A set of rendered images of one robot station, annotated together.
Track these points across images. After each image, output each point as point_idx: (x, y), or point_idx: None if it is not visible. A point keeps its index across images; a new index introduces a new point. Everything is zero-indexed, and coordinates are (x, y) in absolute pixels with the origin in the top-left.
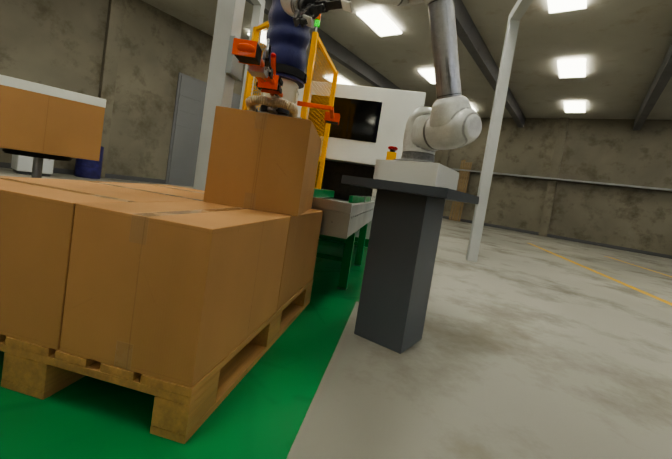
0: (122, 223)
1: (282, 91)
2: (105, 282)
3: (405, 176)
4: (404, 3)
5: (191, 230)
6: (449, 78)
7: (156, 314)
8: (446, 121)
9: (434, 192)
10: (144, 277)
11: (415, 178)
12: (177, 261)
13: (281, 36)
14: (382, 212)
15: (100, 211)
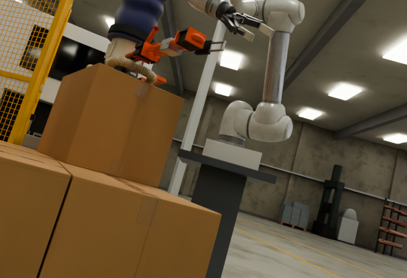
0: (131, 203)
1: None
2: (98, 268)
3: (232, 158)
4: None
5: (203, 214)
6: (278, 89)
7: None
8: (273, 122)
9: (266, 177)
10: (147, 261)
11: (241, 162)
12: (185, 244)
13: (148, 6)
14: (205, 186)
15: (106, 188)
